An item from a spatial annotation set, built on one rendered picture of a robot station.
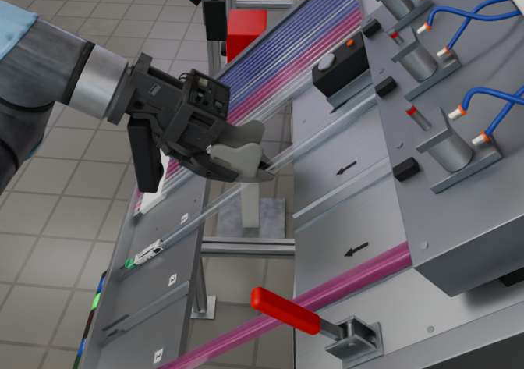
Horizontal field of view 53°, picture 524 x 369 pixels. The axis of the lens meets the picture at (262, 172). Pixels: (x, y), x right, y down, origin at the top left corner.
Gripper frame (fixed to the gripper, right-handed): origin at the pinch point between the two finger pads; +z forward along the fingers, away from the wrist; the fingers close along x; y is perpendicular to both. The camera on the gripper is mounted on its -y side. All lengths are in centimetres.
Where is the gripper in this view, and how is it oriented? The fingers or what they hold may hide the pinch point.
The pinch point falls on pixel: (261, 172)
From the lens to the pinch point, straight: 67.2
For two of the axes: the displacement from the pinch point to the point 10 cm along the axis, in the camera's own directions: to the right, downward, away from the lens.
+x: 0.3, -6.8, 7.3
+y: 5.1, -6.2, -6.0
